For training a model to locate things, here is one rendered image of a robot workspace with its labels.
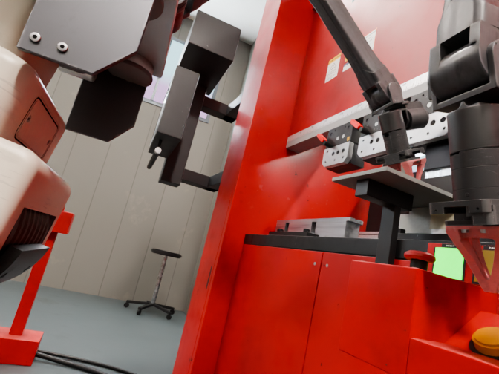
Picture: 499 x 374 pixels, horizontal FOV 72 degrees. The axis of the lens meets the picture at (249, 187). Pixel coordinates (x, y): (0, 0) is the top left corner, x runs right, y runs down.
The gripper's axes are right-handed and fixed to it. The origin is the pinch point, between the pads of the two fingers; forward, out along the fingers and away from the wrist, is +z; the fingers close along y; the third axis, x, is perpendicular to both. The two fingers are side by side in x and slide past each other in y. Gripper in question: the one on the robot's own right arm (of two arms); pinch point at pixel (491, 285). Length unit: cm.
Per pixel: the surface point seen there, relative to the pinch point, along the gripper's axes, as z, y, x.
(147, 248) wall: 21, 41, 428
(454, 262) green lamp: -0.9, 9.6, 10.1
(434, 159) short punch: -24, 46, 37
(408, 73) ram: -54, 52, 47
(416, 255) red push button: -2.6, -0.3, 8.8
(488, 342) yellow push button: 5.6, -2.0, -0.4
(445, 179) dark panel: -25, 101, 70
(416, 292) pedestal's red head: 0.9, -6.4, 4.5
